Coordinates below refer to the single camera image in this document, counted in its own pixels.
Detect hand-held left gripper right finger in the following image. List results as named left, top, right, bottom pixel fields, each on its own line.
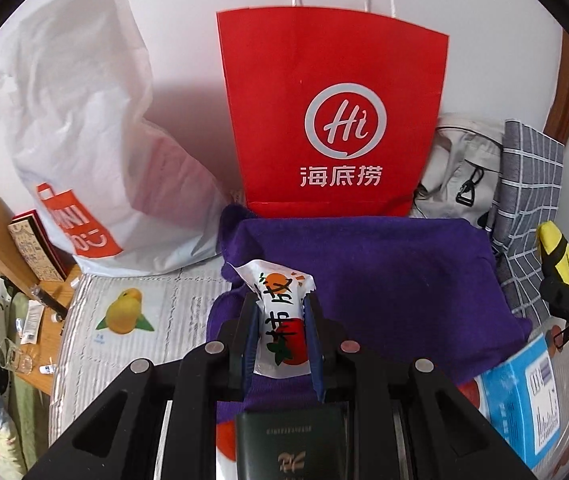
left=306, top=294, right=538, bottom=480

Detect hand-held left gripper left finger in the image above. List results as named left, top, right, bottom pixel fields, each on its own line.
left=27, top=290, right=261, bottom=480

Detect white orange-print snack packet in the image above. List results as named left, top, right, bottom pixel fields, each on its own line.
left=232, top=259, right=315, bottom=378

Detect purple towel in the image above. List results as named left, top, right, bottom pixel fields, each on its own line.
left=207, top=202, right=533, bottom=426

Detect blue white packet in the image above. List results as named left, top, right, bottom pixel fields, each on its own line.
left=479, top=332, right=565, bottom=471

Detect dark green box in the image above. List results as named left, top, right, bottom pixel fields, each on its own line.
left=236, top=404, right=351, bottom=480

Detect grey checked cushion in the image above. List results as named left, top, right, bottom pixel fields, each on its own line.
left=487, top=119, right=565, bottom=321

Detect fruit print bed sheet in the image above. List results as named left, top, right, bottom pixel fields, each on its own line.
left=47, top=260, right=569, bottom=480

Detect beige fabric bag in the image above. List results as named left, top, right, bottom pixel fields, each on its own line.
left=412, top=112, right=505, bottom=231

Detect wooden nightstand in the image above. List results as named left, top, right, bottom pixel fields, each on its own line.
left=12, top=262, right=84, bottom=401

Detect black tube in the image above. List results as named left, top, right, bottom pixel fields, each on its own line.
left=29, top=284, right=68, bottom=312

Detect white tube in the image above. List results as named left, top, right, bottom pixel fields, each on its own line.
left=21, top=304, right=46, bottom=347

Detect patterned red-edged book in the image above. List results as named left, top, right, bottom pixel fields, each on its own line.
left=7, top=210, right=68, bottom=283

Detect clear glass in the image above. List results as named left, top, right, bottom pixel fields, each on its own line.
left=6, top=339, right=36, bottom=377

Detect white plastic bag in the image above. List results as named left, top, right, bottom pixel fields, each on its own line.
left=0, top=0, right=230, bottom=278

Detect red paper bag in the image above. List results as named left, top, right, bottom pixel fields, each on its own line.
left=216, top=0, right=450, bottom=218

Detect brown wooden door frame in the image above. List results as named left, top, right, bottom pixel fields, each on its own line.
left=545, top=27, right=569, bottom=146

